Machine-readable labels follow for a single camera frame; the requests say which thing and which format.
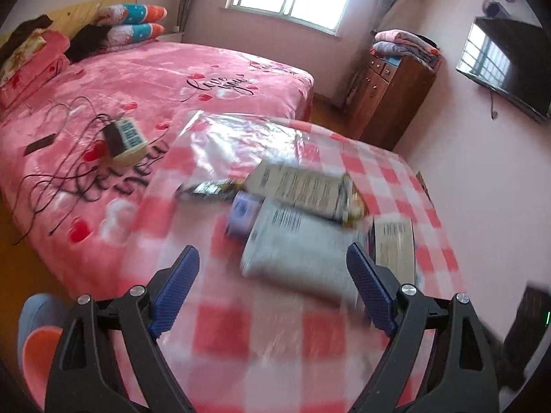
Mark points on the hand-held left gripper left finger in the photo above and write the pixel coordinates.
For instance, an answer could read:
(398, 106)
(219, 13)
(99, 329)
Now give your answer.
(176, 284)

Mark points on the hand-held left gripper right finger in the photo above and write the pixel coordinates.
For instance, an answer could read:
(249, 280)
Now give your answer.
(370, 284)

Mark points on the large grey printed packet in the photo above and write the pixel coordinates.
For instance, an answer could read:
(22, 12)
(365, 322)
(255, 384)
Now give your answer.
(301, 249)

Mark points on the purple and white box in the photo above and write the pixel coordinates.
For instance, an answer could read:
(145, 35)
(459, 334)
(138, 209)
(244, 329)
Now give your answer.
(243, 215)

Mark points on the dark wrapper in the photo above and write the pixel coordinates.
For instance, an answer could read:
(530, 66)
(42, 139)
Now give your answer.
(206, 189)

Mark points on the orange plastic basin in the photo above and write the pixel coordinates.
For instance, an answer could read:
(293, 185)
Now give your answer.
(36, 352)

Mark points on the beige box at table edge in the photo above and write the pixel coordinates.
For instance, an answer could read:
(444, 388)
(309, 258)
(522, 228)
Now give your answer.
(394, 249)

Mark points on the blue cushioned stool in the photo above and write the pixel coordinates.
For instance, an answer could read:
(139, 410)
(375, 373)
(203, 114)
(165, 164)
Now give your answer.
(38, 309)

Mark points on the white power strip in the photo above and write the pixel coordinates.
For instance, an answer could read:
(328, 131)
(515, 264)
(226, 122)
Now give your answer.
(131, 135)

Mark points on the black power adapter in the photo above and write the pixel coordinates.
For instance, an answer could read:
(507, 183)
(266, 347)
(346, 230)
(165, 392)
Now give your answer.
(112, 140)

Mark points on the brown wooden cabinet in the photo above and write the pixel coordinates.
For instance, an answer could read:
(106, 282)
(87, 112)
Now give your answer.
(396, 99)

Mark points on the black phone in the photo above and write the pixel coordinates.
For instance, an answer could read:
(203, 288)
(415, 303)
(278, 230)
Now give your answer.
(40, 145)

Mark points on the pink bed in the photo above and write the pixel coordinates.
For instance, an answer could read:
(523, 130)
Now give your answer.
(172, 77)

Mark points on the stack of folded blankets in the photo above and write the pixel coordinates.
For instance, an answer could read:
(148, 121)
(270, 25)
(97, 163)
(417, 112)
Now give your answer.
(404, 45)

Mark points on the colourful cartoon pillow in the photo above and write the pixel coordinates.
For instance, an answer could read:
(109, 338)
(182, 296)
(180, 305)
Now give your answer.
(137, 33)
(137, 13)

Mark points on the pink folded quilt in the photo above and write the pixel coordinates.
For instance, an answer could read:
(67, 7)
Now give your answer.
(47, 62)

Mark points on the dark clothing heap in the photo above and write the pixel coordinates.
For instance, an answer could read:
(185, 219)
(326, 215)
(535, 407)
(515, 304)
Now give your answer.
(88, 41)

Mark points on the floral cream pillow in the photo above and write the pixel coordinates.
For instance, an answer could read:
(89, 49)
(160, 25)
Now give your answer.
(21, 53)

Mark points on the wooden headboard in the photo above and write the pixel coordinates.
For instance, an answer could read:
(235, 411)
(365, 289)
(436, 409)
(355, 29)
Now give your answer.
(81, 13)

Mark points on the dark cloth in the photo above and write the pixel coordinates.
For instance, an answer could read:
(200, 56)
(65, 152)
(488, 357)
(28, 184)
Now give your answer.
(26, 30)

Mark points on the wall-mounted black television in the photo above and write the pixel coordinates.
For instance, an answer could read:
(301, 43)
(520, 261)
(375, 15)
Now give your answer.
(508, 64)

